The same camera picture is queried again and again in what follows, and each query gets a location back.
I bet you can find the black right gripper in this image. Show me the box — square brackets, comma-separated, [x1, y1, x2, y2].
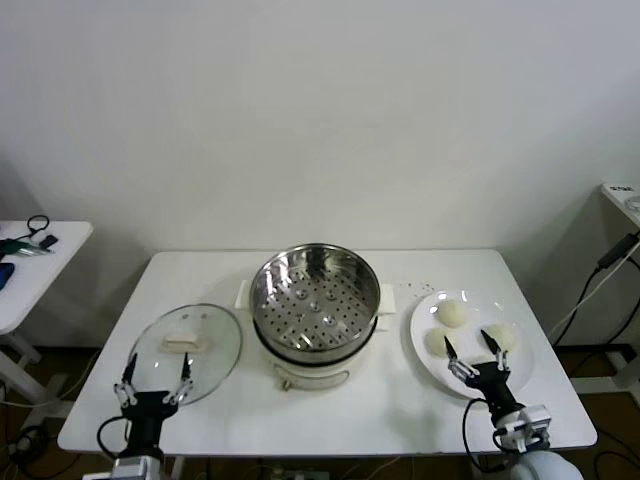
[442, 328, 524, 416]

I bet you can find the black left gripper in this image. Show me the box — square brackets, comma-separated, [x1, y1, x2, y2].
[113, 351, 195, 457]

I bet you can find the glass lid with cream handle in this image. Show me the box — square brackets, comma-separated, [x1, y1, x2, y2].
[126, 303, 244, 407]

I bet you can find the stainless steel steamer basket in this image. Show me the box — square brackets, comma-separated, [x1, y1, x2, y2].
[234, 243, 400, 354]

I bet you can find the white round plate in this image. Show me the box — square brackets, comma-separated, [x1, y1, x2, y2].
[409, 289, 535, 401]

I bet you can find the white grey box device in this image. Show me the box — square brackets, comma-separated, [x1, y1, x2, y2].
[569, 181, 640, 397]

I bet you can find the white side table with tools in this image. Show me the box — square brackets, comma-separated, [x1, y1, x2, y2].
[0, 220, 95, 419]

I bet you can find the white power strip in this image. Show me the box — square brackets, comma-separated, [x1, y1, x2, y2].
[269, 467, 334, 480]

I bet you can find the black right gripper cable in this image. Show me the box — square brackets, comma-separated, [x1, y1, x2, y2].
[462, 397, 501, 480]

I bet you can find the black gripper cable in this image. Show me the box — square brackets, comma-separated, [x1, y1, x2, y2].
[462, 397, 501, 480]
[97, 417, 132, 459]

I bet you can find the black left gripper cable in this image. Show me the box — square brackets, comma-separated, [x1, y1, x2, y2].
[97, 417, 132, 459]

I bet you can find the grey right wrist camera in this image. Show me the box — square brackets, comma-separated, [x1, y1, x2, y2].
[492, 405, 552, 454]

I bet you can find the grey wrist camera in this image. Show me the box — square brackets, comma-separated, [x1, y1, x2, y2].
[108, 453, 166, 480]
[492, 405, 552, 454]

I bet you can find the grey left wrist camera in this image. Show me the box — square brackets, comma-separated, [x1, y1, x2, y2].
[108, 453, 166, 480]

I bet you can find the white hanging cable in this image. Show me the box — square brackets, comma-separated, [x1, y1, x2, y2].
[548, 259, 611, 344]

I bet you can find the black floor cable bundle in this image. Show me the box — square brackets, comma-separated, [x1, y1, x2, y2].
[0, 384, 51, 459]

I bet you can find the black power adapter cable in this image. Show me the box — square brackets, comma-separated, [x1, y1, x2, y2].
[552, 233, 640, 347]

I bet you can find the green handled tool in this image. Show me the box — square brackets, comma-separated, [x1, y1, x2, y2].
[0, 237, 55, 259]

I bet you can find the black cable loop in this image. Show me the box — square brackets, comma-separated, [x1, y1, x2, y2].
[9, 213, 50, 242]

